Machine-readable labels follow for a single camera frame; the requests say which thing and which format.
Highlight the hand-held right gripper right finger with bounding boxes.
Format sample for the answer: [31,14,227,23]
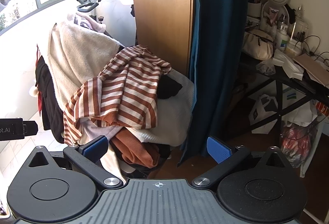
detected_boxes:
[192,136,291,190]

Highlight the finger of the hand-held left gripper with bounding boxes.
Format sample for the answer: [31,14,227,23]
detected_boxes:
[24,121,39,136]

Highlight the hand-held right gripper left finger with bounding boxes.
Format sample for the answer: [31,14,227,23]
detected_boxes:
[26,135,124,188]

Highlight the cream fleece sweater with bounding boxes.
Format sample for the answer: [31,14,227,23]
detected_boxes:
[47,13,124,113]

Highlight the red cloth strip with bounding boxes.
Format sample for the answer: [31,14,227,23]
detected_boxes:
[35,44,44,117]

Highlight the long black garment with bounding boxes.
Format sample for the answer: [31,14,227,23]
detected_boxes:
[35,56,65,144]

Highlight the rust brown garment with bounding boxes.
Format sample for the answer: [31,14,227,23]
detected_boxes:
[110,128,161,168]

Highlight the white knit sweater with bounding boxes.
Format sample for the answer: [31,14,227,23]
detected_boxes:
[80,71,194,148]

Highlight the brown white striped shirt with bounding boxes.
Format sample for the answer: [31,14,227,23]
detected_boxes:
[63,45,172,146]

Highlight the red plastic bag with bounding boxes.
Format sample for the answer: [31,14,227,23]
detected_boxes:
[280,123,313,168]

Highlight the black desk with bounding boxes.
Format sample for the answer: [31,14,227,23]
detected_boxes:
[238,52,329,133]

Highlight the small black garment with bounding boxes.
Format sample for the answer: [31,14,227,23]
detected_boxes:
[157,73,183,100]

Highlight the white box green label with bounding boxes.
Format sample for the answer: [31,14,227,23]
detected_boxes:
[282,84,307,109]

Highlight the small clear plastic bag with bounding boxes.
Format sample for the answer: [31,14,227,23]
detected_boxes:
[256,60,276,76]

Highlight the cream handbag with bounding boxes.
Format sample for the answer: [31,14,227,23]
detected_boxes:
[242,29,275,61]

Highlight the white crumpled paper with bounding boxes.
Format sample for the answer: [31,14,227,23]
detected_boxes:
[272,49,305,80]

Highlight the dark blue curtain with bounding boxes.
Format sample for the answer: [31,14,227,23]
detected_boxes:
[177,0,250,167]

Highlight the pale pink garment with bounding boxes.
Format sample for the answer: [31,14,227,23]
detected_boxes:
[74,12,106,32]

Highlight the white bottle green label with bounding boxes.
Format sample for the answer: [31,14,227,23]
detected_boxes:
[275,30,290,53]

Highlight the brown paper envelope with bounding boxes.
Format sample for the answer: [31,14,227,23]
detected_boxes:
[293,52,329,86]

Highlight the white brush holder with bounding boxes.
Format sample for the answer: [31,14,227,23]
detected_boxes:
[247,0,263,18]

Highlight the clear glass jar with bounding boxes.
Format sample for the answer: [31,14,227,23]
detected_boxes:
[290,5,309,43]

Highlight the wooden wardrobe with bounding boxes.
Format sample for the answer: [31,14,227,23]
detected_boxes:
[130,0,195,76]

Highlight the black desk cables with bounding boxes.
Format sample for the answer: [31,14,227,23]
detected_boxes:
[300,35,329,61]

